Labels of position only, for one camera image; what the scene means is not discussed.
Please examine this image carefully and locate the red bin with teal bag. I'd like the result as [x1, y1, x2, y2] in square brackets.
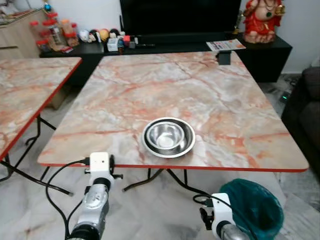
[218, 178, 285, 240]

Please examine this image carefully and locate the steel bowl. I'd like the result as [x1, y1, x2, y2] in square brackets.
[142, 117, 196, 159]

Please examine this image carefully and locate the dark grey sofa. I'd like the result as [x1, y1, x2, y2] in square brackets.
[281, 66, 320, 173]

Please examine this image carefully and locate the small white carton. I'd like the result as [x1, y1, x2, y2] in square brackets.
[106, 37, 120, 53]

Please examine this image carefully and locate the black round figurine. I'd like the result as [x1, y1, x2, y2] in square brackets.
[109, 28, 121, 41]

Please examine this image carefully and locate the yellow round figurine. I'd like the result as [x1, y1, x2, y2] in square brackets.
[98, 28, 110, 42]

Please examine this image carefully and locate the small jar red lid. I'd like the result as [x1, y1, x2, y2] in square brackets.
[67, 30, 81, 47]
[36, 39, 51, 53]

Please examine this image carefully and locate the orange-filled clear jar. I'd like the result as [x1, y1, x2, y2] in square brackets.
[61, 19, 74, 38]

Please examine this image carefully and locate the large clear jar red lid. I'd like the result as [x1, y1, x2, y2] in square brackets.
[44, 19, 63, 48]

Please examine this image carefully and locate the small black box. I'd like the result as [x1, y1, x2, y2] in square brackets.
[216, 51, 232, 66]

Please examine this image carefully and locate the black television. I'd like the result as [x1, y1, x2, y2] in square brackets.
[119, 0, 243, 37]

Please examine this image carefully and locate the printed paper leaflet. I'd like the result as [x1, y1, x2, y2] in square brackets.
[206, 39, 247, 52]

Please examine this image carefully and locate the light wooden cabinet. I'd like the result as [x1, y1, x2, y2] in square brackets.
[0, 7, 48, 60]

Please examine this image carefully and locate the black television console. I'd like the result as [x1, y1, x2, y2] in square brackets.
[40, 33, 293, 88]

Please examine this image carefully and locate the red and gold statue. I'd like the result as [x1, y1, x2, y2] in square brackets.
[243, 0, 286, 44]

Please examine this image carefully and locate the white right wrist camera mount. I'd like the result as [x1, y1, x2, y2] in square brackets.
[207, 193, 236, 236]

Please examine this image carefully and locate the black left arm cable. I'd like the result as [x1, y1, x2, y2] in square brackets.
[45, 159, 92, 236]

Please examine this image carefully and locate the black folding table leg frame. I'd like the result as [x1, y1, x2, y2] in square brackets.
[0, 115, 73, 196]
[122, 168, 223, 200]

